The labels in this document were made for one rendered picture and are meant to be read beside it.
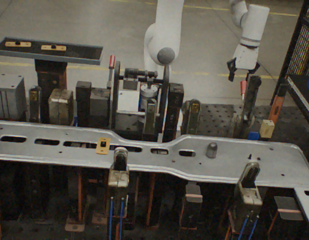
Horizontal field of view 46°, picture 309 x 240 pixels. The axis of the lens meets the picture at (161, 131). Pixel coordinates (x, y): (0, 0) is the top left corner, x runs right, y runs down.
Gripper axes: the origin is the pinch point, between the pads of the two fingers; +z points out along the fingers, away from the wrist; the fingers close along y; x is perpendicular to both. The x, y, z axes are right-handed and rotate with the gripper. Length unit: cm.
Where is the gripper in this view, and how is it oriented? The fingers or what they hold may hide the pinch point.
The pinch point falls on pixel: (239, 79)
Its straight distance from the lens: 165.9
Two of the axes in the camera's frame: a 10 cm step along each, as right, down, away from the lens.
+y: -9.2, 0.1, -4.0
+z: -1.7, 8.9, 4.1
